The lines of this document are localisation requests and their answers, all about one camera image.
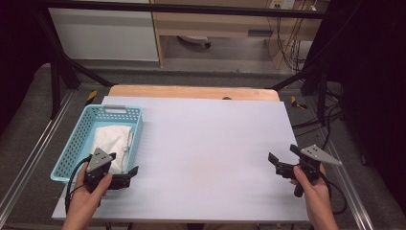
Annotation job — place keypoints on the white cabinet panel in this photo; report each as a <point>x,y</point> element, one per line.
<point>102,35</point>

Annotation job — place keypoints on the wooden table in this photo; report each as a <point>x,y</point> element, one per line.
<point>191,92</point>

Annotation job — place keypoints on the white power strip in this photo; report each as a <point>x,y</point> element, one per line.
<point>282,4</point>

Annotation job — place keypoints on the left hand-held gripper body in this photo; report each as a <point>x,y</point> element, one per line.
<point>99,161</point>

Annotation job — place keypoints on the person's left hand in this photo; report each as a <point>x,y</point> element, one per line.
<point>86,198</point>

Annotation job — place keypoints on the black metal crossbar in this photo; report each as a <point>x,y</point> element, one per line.
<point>191,9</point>

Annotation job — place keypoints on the person's right hand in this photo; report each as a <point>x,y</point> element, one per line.
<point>314,195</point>

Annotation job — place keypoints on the black metal stand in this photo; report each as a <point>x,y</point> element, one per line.
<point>320,86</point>
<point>56,80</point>

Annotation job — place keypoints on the aluminium rail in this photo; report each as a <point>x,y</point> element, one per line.
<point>35,153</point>
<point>348,182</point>

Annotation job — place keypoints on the pale lilac table cover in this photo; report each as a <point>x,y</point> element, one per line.
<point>207,159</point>

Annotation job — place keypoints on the black curtain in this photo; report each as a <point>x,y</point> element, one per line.
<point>19,57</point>
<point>367,80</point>

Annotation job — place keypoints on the white cloth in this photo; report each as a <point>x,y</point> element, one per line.
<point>111,140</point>

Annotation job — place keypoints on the light blue perforated plastic basket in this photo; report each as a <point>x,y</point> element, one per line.
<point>79,134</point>

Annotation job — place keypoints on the white chair base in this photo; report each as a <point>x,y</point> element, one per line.
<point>194,39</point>

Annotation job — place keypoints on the yellow black floor marker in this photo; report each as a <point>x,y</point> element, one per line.
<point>92,96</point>
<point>298,103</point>

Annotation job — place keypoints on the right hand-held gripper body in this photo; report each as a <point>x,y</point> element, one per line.
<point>316,155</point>

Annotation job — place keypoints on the beige wooden desk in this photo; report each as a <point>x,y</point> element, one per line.
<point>207,27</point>

